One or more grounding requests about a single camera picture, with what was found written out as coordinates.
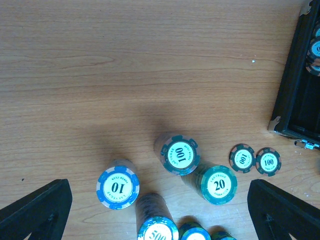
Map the blue short stack right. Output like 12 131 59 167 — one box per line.
211 231 237 240

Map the purple chip stack lower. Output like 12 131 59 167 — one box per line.
135 192 179 240

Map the brown tall chip stack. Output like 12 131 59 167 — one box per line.
153 132 201 176

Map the brown short stack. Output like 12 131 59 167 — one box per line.
305 21 320 77

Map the green tall chip stack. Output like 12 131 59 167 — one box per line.
181 160 238 206

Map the blue short stack left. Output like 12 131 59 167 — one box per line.
179 221 211 240

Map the purple chip stack upper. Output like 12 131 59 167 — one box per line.
96 159 140 210

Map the black poker set case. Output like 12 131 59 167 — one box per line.
268 0 320 150

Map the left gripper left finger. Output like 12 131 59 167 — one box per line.
0 179 73 240

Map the blue short stack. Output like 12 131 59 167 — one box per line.
179 221 211 240
211 231 237 240

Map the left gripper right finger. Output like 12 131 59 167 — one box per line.
247 179 320 240

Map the purple chip stack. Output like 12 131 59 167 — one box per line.
96 159 140 210
135 192 179 240

